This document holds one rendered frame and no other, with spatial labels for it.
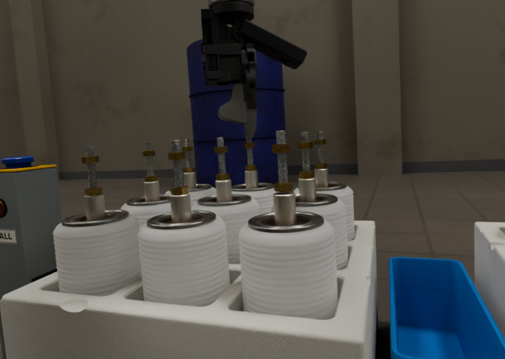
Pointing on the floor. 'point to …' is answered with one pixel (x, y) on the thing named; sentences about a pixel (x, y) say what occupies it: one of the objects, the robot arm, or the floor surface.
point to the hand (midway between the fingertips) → (252, 132)
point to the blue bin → (439, 312)
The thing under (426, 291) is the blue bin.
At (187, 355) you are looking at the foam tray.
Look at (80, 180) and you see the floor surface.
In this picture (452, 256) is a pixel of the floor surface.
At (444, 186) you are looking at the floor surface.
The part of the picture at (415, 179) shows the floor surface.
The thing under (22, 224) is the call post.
